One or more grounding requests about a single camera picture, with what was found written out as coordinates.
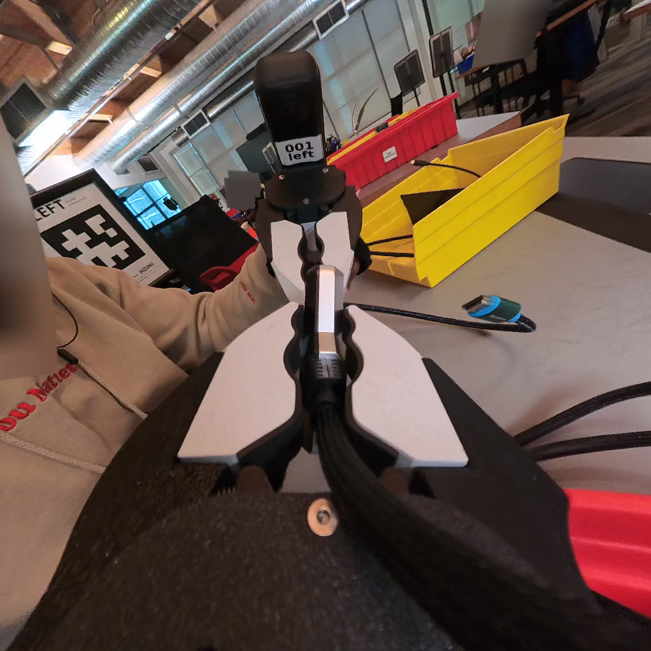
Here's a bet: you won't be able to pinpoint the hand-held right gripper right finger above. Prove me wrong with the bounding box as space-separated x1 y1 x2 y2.
340 304 470 469

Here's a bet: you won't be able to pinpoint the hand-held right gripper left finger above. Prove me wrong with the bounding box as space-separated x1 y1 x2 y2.
177 301 313 469

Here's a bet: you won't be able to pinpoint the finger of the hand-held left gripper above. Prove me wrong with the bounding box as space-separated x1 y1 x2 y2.
270 218 307 303
314 210 358 294

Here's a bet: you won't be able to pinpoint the black braided hdmi cable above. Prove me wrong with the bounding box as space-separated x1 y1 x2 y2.
305 355 586 626

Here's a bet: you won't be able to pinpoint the yellow plastic bin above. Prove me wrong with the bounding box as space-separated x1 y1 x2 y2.
358 114 570 289

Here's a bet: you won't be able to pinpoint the red plastic bin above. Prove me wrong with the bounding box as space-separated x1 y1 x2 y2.
564 487 651 618

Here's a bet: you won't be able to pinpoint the person's left forearm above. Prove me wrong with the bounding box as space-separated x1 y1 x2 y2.
46 244 306 374

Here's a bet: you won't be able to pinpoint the red plastic basket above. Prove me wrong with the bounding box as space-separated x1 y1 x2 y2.
199 244 260 293

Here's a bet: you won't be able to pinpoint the black panel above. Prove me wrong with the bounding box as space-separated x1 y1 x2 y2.
147 196 260 293

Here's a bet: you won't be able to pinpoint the red bin with white label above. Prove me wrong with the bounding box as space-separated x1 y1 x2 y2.
327 93 459 191

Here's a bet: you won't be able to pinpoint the black display on stand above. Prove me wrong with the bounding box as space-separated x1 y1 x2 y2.
394 49 424 97
430 26 457 78

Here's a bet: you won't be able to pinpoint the white tag sign board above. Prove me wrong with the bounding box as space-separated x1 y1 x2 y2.
29 169 176 287

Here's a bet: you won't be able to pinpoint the wooden table black legs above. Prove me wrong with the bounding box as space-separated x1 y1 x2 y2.
455 0 603 120

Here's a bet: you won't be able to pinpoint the silver ventilation duct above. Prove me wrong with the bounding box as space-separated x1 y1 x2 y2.
74 0 369 171
51 0 171 102

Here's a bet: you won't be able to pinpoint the thin black earphone cable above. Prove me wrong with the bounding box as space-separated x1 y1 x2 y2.
51 291 149 420

